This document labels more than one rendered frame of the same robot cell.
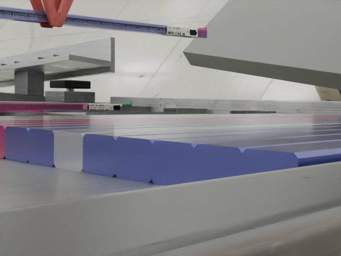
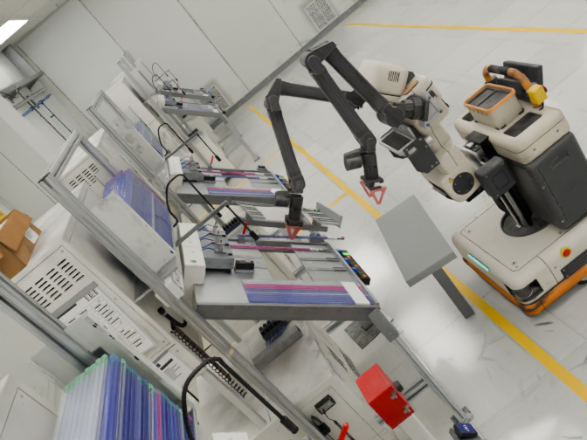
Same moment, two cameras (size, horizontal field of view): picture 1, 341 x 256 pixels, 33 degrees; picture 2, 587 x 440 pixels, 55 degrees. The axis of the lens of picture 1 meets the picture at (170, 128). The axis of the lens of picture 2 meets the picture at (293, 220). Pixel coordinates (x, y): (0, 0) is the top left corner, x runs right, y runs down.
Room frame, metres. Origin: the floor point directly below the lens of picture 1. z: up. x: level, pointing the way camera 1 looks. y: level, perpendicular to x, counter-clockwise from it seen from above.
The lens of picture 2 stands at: (-1.22, -1.37, 2.05)
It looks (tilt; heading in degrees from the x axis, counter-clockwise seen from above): 24 degrees down; 36
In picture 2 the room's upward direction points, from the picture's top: 40 degrees counter-clockwise
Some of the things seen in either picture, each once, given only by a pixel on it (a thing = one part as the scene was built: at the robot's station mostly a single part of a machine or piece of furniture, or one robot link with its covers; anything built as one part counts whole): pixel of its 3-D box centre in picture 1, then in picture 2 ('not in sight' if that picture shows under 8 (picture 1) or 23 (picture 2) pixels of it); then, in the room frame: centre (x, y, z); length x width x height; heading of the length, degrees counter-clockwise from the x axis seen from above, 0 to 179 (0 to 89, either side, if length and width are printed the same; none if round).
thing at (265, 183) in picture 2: not in sight; (235, 232); (1.50, 1.07, 0.65); 1.01 x 0.73 x 1.29; 124
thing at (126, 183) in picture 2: not in sight; (136, 214); (0.31, 0.32, 1.52); 0.51 x 0.13 x 0.27; 34
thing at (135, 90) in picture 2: not in sight; (168, 127); (4.31, 3.23, 0.95); 1.36 x 0.82 x 1.90; 124
